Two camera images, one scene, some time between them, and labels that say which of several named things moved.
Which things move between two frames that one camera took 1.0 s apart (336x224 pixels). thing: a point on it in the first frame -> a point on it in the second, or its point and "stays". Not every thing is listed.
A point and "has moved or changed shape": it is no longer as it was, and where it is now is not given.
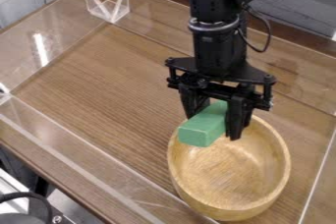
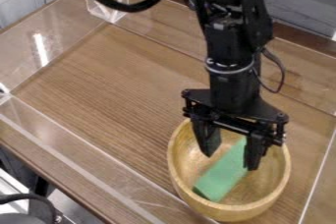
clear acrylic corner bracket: x=108 y=11 stays
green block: x=204 y=129 has moved or changed shape
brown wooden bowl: x=232 y=180 stays
